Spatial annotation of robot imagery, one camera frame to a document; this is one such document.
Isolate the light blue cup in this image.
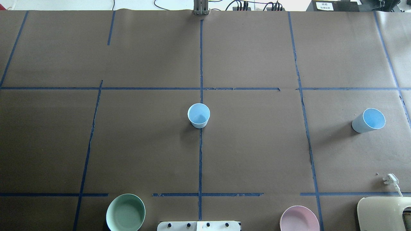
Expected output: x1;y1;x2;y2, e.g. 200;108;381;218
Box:
187;103;211;129

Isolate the darker blue cup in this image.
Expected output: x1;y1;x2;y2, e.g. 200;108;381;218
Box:
351;108;386;133

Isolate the mint green bowl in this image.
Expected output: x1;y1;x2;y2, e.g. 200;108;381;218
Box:
106;193;146;231

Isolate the pink bowl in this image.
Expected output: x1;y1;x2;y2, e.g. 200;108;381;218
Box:
279;206;320;231

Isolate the black box with label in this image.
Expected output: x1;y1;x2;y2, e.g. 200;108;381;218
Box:
306;0;360;12

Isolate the cream white toaster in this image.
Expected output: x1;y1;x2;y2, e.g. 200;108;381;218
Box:
357;196;411;231

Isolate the aluminium frame post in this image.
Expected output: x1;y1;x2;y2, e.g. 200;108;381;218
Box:
193;0;209;15

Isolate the white toaster power cord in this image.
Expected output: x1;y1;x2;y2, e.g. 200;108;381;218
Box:
382;173;404;197

